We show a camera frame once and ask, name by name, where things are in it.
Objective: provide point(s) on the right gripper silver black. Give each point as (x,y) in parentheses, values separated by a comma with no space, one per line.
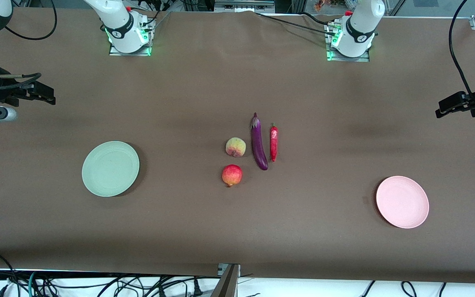
(3,91)

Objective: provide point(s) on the red chili pepper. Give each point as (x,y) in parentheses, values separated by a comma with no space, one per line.
(273,142)

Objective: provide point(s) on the yellow pink peach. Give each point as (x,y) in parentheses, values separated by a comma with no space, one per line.
(236,147)

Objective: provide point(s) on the red pomegranate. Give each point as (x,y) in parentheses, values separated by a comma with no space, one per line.
(232,175)

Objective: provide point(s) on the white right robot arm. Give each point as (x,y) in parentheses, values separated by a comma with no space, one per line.
(118,16)

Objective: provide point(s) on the light green plate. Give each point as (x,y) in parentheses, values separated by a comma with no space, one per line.
(110,169)

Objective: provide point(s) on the pink plate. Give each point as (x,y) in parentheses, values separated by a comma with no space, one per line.
(402,202)

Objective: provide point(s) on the colourful toy pile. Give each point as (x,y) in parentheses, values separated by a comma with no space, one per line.
(322,5)

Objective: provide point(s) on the brown table cloth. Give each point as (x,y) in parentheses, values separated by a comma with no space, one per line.
(221,82)

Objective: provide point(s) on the purple eggplant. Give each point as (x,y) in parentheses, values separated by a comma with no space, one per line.
(258,144)

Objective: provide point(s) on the black power plug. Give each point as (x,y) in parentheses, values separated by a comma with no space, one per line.
(197,288)

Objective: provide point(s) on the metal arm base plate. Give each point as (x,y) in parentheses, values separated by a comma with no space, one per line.
(116,52)
(361,60)

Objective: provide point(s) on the grey metal rail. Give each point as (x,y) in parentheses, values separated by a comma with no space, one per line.
(241,6)

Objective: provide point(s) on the aluminium profile post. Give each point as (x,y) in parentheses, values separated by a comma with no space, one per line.
(229,284)

